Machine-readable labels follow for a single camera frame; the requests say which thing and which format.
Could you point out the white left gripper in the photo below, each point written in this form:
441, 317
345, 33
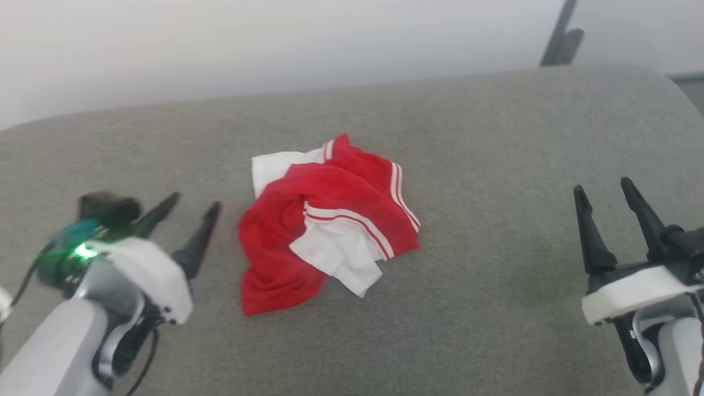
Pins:
157, 280

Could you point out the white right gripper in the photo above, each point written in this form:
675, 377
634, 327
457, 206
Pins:
632, 294

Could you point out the red and white shirt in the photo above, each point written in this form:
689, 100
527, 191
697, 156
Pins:
341, 187

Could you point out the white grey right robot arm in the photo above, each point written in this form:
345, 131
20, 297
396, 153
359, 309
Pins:
682, 352

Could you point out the grey fabric sofa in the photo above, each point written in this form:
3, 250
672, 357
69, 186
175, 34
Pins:
467, 330

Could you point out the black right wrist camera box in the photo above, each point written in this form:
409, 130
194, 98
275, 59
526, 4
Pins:
687, 247

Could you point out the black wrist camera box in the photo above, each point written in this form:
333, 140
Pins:
110, 209
687, 247

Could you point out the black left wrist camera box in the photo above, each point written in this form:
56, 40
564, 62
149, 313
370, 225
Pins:
110, 209

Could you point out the grey metal bar with bracket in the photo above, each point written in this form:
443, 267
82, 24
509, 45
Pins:
561, 41

